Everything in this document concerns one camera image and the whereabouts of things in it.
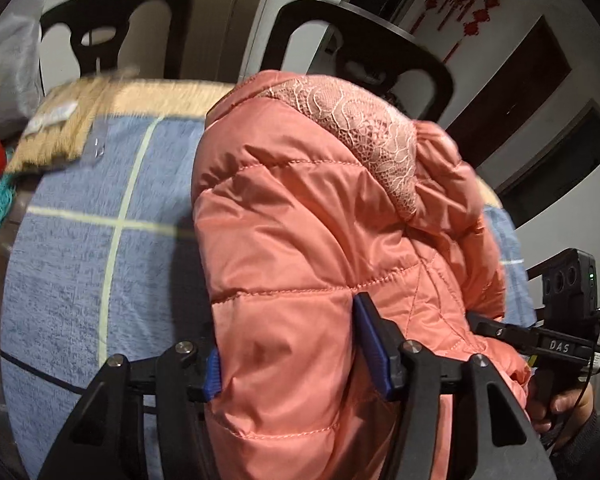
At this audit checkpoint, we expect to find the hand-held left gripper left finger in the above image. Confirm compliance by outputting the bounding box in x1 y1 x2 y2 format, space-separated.
37 340 222 480

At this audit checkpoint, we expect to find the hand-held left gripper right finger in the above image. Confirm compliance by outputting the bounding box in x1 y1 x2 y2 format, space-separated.
352 292 553 480

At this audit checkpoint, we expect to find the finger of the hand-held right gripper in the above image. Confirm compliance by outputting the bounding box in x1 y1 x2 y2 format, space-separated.
466 310 543 353

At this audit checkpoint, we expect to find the pink puffer coat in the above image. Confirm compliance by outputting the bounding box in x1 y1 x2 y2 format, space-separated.
190 70 537 480

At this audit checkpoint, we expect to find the person's right forearm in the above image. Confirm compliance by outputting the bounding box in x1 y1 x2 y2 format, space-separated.
542 407 600 480

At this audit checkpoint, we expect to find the person's right hand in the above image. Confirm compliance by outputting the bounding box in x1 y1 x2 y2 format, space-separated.
527 382 597 435

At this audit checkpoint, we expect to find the blue blanket with cream grid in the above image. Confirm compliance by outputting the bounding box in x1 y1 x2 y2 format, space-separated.
0 114 539 480

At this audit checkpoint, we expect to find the dark wooden door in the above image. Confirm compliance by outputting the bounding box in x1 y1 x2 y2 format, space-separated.
446 14 600 232

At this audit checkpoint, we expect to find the clear bag of tan snacks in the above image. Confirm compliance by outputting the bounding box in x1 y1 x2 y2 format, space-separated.
4 76 131 177

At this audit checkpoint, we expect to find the black chair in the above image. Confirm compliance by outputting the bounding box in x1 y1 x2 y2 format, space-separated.
39 0 192 82
259 0 455 127

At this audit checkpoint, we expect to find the red hanging knot decoration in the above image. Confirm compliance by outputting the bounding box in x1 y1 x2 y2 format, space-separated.
411 0 512 65

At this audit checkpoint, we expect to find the white plastic bag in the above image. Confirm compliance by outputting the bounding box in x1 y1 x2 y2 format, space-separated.
0 0 47 132

